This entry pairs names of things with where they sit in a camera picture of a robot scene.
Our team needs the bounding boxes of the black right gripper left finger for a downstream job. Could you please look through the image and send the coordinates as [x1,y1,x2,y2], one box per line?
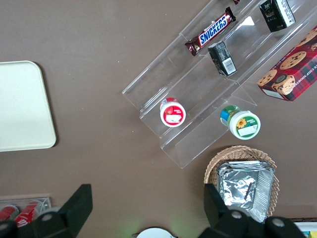
[0,183,93,238]

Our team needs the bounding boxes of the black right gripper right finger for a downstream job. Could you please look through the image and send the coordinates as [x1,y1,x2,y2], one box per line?
[195,183,307,238]

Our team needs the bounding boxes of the white right robot arm base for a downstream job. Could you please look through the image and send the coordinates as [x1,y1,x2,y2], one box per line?
[135,227,179,238]

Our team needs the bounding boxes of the light tan wicker basket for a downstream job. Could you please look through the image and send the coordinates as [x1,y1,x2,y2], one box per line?
[204,145,280,219]

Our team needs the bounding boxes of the white plastic tray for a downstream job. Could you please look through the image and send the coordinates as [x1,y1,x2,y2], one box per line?
[0,60,57,152]

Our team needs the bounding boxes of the clear acrylic bottle holder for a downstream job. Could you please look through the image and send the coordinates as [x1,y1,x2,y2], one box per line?
[0,196,52,216]

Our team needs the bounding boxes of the red cola bottle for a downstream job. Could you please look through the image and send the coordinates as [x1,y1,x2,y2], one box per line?
[14,200,43,228]

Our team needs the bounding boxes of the stacked aluminium foil containers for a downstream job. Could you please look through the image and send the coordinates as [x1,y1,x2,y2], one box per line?
[216,160,276,224]

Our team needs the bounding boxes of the white printed box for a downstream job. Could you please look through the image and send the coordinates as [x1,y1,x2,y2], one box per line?
[289,217,317,238]

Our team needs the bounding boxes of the clear acrylic stepped shelf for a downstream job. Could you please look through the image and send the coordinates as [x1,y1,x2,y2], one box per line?
[121,0,317,170]

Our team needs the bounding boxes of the green lidded yoghurt cup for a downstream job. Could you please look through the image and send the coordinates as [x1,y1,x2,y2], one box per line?
[219,105,261,140]

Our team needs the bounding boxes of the red lidded yoghurt cup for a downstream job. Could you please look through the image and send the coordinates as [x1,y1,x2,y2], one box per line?
[159,97,187,128]

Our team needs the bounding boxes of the black drink carton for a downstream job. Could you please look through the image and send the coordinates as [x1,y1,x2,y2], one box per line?
[207,41,238,77]
[259,0,296,33]

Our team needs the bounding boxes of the red tartan cookie box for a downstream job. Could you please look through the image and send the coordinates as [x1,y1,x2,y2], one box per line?
[256,24,317,102]

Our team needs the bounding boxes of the brown Snickers chocolate bar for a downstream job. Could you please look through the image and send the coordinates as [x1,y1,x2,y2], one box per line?
[184,6,237,58]

